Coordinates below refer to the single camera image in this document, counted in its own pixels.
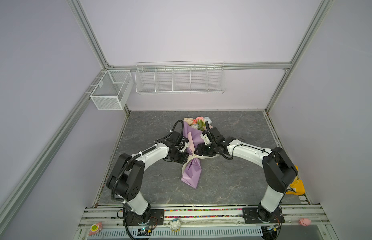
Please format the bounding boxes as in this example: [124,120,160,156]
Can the pink pig toy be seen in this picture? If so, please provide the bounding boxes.
[299,218,312,227]

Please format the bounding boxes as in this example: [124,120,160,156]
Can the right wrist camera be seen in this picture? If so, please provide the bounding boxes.
[203,127,225,146]

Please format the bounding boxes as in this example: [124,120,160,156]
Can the cream printed ribbon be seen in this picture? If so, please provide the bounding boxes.
[181,154,220,175]

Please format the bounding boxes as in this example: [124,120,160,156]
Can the cream fake rose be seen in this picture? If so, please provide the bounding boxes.
[184,118,194,126]

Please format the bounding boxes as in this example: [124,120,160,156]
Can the pink green round toy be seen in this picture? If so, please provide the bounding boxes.
[89,222,103,237]

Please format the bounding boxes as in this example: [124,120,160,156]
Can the white wire shelf basket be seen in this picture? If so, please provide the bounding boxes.
[135,61,226,95]

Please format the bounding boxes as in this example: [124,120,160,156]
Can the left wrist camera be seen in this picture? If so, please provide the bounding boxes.
[165,132,186,149]

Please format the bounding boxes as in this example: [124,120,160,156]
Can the aluminium enclosure frame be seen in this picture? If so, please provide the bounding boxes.
[0,0,337,229]

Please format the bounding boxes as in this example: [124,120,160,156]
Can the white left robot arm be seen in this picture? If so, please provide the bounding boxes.
[106,143,190,224]

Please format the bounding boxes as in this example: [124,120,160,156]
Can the front rail base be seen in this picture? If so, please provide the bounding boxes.
[74,205,339,240]

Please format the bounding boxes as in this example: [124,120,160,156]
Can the yellow snack bag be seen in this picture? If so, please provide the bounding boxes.
[286,174,306,196]

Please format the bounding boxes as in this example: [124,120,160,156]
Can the pink purple wrapping paper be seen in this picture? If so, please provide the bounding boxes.
[181,122,206,189]

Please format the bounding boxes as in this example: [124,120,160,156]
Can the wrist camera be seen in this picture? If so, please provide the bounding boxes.
[165,132,186,149]
[203,127,225,146]

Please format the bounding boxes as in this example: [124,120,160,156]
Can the white mesh box basket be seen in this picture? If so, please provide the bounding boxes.
[90,70,134,111]

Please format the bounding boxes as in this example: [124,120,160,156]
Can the red pink fake rose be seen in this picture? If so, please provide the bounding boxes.
[193,117,205,125]

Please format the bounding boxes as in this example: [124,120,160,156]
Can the white crumpled toy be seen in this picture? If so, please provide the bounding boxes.
[169,219,181,232]

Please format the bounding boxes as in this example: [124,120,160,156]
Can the white fake rose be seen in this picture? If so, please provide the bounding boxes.
[204,117,212,125]

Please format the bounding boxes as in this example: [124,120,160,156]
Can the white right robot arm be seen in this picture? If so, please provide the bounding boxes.
[195,138,298,224]

